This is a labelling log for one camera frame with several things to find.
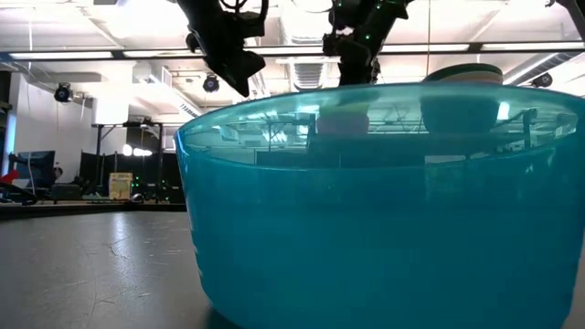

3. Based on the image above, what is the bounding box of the dark grey case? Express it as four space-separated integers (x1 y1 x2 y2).
49 182 84 202

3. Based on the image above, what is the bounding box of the green translucent bowl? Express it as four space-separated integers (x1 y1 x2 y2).
319 101 372 116

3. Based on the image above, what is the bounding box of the black ceiling spot camera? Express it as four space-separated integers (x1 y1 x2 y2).
531 72 554 89
53 81 74 104
202 73 221 94

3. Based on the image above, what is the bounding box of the black metal rig frame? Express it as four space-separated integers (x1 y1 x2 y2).
90 119 168 202

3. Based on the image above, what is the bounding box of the black partition screen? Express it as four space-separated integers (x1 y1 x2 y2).
80 150 185 203

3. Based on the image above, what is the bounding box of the black aluminium table frame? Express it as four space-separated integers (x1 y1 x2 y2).
0 200 187 221

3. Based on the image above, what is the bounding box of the blue translucent bowl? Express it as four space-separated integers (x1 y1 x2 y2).
175 81 585 329

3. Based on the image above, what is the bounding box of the teal bowl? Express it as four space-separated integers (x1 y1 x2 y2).
422 62 504 77

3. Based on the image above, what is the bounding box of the black monitor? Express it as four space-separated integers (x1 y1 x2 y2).
8 150 56 184

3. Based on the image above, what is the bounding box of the yellow cardboard box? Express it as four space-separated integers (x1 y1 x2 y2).
108 172 133 201

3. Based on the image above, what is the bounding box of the ceiling light bar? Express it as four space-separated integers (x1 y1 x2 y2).
381 44 472 53
122 48 207 58
8 50 115 60
479 41 585 51

